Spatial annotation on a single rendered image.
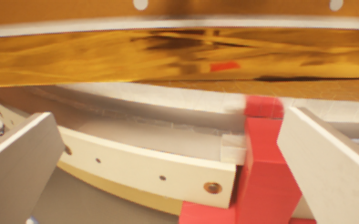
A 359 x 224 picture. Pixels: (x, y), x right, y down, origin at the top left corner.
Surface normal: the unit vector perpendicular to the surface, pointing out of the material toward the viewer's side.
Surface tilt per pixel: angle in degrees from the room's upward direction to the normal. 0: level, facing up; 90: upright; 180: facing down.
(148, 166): 90
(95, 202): 62
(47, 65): 90
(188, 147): 0
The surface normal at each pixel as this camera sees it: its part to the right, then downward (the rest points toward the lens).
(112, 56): 0.01, 0.51
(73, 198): -0.40, 0.01
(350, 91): -0.02, -0.86
